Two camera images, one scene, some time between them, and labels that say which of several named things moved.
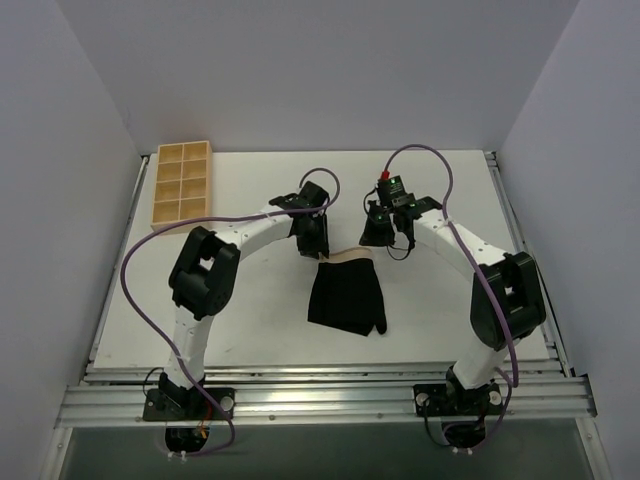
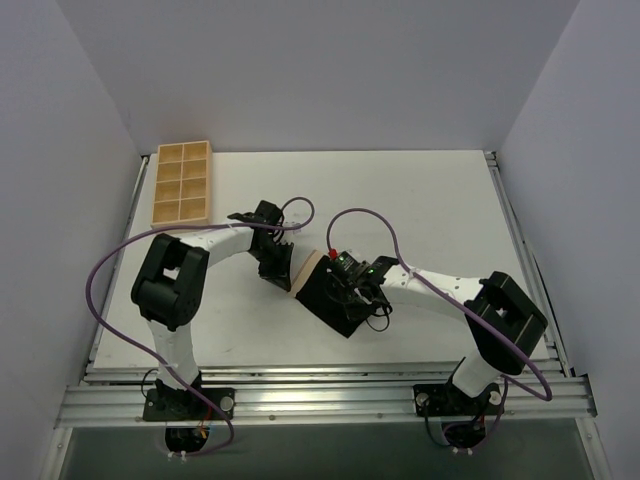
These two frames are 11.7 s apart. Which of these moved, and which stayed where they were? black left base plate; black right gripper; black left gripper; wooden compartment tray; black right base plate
Moved: black left gripper; black right gripper
Stayed: wooden compartment tray; black left base plate; black right base plate
